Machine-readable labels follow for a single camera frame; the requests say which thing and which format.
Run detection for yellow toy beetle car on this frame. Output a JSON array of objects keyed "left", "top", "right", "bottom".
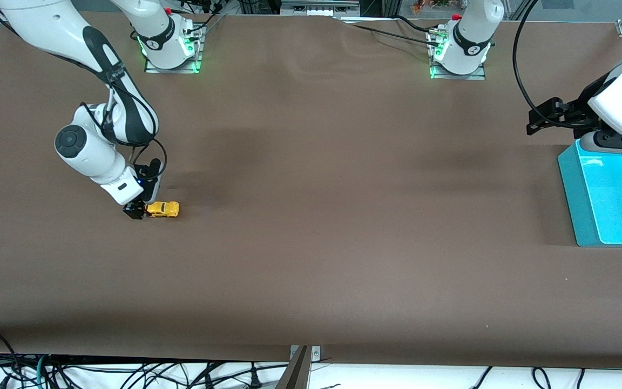
[{"left": 145, "top": 201, "right": 180, "bottom": 218}]

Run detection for teal plastic bin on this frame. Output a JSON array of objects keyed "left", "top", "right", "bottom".
[{"left": 558, "top": 139, "right": 622, "bottom": 247}]

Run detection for orange background objects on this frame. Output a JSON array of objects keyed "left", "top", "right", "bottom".
[{"left": 411, "top": 0, "right": 452, "bottom": 15}]

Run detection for grey metal rack unit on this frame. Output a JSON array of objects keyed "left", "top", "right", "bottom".
[{"left": 281, "top": 0, "right": 360, "bottom": 17}]

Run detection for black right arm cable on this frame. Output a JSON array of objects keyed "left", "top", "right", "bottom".
[{"left": 80, "top": 81, "right": 168, "bottom": 182}]

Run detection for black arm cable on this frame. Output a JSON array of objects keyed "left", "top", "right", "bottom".
[
  {"left": 80, "top": 81, "right": 168, "bottom": 182},
  {"left": 512, "top": 0, "right": 593, "bottom": 129}
]

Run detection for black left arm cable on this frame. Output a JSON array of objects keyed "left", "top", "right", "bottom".
[{"left": 512, "top": 0, "right": 593, "bottom": 129}]

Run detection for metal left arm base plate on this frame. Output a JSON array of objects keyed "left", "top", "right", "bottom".
[{"left": 429, "top": 27, "right": 487, "bottom": 81}]

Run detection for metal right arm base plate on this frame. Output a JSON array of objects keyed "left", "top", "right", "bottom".
[{"left": 145, "top": 24, "right": 205, "bottom": 73}]

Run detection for short black table cable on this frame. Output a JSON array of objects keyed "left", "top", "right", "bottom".
[{"left": 395, "top": 15, "right": 435, "bottom": 33}]

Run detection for long black table cable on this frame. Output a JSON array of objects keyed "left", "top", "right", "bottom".
[{"left": 338, "top": 16, "right": 444, "bottom": 49}]

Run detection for black base cable bundle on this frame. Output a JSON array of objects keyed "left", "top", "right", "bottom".
[{"left": 171, "top": 0, "right": 226, "bottom": 39}]

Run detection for dark wedge post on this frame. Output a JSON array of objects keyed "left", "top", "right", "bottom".
[{"left": 276, "top": 346, "right": 312, "bottom": 389}]

